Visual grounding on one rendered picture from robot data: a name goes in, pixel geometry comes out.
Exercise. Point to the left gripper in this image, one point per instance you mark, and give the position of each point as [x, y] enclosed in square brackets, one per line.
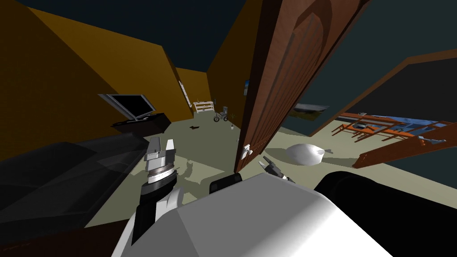
[159, 159]

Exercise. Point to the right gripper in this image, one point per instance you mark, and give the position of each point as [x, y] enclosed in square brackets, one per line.
[276, 170]

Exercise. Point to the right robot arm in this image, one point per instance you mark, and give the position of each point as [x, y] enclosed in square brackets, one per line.
[385, 214]

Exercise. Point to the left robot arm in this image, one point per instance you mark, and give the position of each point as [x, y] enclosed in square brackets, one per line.
[157, 200]

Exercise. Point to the black television stand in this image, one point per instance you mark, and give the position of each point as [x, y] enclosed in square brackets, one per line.
[146, 125]

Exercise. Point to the white round beanbag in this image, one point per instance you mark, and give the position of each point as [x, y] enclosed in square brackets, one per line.
[305, 154]

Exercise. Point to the flat screen television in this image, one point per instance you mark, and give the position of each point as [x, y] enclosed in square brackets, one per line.
[130, 104]

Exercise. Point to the small potted plant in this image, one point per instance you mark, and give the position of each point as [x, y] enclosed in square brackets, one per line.
[232, 121]

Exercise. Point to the white shelf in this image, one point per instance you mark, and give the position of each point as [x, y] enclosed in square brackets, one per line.
[203, 106]

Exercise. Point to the white framed window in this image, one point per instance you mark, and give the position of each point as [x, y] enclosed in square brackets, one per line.
[185, 93]

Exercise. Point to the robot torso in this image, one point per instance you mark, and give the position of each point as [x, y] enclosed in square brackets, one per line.
[257, 221]

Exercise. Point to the brown wooden door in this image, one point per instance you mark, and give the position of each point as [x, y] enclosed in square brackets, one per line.
[285, 78]

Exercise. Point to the dark sofa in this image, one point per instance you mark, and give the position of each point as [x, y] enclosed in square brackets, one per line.
[60, 178]

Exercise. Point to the orange table with chairs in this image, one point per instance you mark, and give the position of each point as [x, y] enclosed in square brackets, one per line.
[378, 126]

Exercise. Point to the landscape wall painting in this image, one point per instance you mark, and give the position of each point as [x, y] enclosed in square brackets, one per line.
[309, 111]

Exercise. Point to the small wall picture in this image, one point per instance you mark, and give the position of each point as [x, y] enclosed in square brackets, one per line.
[246, 87]

